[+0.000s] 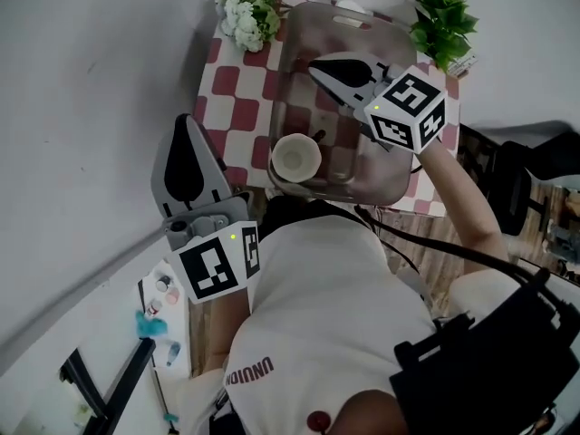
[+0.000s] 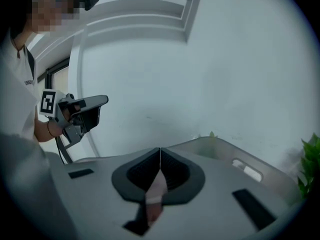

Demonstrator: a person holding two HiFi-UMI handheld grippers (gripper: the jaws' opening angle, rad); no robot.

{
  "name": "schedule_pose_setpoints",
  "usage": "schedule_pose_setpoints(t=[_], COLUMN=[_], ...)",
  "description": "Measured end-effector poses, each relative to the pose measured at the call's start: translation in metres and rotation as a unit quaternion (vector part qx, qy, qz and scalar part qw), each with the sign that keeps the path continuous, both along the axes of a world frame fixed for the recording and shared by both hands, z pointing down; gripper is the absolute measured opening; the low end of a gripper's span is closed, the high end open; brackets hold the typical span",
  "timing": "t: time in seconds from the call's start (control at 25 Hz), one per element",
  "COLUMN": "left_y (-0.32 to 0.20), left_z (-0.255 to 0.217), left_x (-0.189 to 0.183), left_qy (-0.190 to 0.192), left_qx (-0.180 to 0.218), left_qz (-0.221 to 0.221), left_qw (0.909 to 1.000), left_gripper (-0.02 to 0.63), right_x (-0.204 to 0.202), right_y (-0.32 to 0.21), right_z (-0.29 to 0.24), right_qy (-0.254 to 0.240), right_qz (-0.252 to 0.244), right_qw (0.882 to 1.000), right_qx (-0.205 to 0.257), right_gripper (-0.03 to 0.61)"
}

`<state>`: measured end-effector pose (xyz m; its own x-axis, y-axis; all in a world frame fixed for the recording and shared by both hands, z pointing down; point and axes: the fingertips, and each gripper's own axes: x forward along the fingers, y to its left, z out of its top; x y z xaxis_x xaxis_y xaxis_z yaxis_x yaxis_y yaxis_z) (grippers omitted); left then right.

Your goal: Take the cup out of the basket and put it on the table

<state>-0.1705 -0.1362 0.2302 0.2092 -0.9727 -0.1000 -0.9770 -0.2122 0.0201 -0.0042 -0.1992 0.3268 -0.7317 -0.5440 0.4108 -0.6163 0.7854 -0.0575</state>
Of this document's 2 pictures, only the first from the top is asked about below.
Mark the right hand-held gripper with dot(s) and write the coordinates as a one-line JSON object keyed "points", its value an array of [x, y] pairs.
{"points": [[408, 107]]}

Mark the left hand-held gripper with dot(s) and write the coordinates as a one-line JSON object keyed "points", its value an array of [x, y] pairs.
{"points": [[208, 265]]}

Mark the translucent grey plastic tub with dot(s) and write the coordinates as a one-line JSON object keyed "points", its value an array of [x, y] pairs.
{"points": [[389, 39]]}

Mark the person's right forearm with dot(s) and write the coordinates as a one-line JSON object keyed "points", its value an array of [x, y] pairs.
{"points": [[462, 197]]}

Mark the person's left forearm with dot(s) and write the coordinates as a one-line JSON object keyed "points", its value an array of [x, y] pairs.
{"points": [[226, 329]]}

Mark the black shoulder pack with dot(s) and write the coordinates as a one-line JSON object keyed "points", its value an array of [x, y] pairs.
{"points": [[489, 370]]}

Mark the white round container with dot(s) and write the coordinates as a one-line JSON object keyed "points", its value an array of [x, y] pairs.
{"points": [[351, 6]]}

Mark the red white checkered tablecloth table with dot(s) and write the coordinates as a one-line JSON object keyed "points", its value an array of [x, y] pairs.
{"points": [[231, 107]]}

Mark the green leafy plant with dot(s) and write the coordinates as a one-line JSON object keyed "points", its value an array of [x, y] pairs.
{"points": [[441, 30]]}

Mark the person's black trousers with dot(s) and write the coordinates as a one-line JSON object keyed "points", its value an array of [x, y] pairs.
{"points": [[290, 211]]}

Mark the white flower bouquet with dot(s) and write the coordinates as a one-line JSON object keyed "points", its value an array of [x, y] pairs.
{"points": [[242, 25]]}

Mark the red white small bottle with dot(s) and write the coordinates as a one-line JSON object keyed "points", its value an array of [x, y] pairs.
{"points": [[154, 307]]}

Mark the blue cloth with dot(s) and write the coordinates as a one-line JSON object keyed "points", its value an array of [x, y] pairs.
{"points": [[151, 326]]}

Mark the clear plastic bottle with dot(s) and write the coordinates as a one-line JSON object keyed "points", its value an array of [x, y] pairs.
{"points": [[173, 354]]}

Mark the person's white shirt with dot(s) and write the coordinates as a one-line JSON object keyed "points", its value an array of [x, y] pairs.
{"points": [[326, 297]]}

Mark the black office chair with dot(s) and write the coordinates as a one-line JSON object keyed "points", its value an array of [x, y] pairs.
{"points": [[516, 188]]}

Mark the red round pendant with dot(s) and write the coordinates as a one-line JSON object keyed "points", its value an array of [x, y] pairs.
{"points": [[318, 420]]}

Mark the black window frame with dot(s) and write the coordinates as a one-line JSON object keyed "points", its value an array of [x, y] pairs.
{"points": [[131, 370]]}

